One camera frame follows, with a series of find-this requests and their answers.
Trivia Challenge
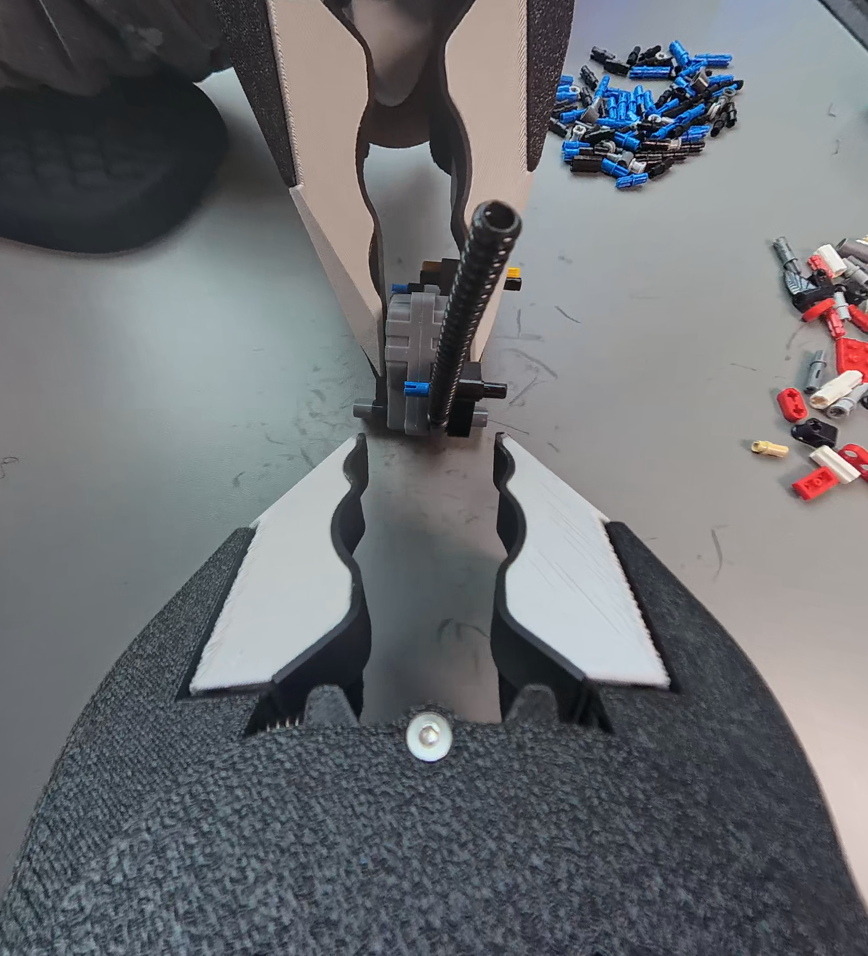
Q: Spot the grey desk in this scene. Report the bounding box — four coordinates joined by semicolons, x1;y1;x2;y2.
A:
0;0;868;956

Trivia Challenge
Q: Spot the black ribbed hose with connector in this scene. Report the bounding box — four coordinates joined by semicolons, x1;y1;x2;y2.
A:
426;200;523;438

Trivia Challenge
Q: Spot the grey toy motor assembly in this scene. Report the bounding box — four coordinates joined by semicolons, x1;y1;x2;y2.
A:
354;257;522;436

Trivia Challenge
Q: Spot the pile of blue black pins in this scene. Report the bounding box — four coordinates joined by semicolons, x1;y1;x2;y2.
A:
548;41;741;190

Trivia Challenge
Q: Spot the pile of mixed toy parts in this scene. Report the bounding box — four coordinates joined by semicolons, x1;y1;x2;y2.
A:
771;233;868;419

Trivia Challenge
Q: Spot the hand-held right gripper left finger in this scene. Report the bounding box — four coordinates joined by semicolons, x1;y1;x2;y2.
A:
188;433;371;697

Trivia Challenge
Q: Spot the white small brick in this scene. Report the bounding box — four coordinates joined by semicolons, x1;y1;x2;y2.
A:
809;444;863;485

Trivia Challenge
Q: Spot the person's left forearm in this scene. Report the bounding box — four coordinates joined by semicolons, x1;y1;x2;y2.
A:
0;0;237;98

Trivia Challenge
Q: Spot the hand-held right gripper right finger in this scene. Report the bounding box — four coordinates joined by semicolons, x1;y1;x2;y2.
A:
492;433;674;688

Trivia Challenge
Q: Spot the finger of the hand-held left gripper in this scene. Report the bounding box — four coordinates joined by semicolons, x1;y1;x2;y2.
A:
434;0;533;361
268;0;390;378

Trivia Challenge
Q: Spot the black chair armrest pad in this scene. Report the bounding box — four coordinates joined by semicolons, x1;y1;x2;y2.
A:
0;78;229;255

